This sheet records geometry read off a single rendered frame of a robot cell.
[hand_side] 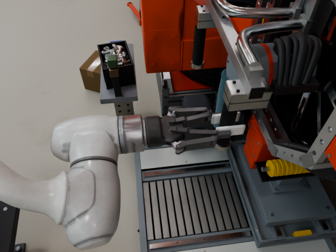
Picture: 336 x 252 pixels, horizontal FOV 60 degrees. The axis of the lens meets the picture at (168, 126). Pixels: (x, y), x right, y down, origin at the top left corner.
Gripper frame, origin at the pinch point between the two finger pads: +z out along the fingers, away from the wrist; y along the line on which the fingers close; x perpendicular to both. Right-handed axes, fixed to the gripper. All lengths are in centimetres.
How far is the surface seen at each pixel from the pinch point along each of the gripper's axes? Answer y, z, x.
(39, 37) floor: -184, -100, -83
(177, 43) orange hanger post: -59, -3, -16
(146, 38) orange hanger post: -59, -16, -12
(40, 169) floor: -51, -79, -83
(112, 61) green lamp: -53, -30, -17
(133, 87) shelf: -60, -23, -38
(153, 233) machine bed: -7, -21, -82
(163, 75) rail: -74, -7, -44
